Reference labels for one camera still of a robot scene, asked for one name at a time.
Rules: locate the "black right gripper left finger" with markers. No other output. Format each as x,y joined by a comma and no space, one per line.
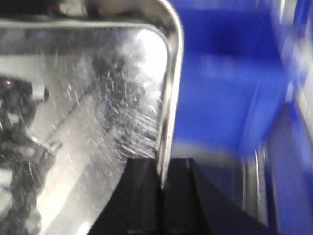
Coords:
135,205

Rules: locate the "large blue crate behind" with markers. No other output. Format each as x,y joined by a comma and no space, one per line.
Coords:
233,82

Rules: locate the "silver metal tray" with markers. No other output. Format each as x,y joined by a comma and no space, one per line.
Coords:
85,85

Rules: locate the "blue crate upper right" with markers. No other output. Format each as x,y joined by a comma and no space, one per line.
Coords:
291,144

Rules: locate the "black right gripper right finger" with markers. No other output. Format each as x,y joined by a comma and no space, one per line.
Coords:
194,206

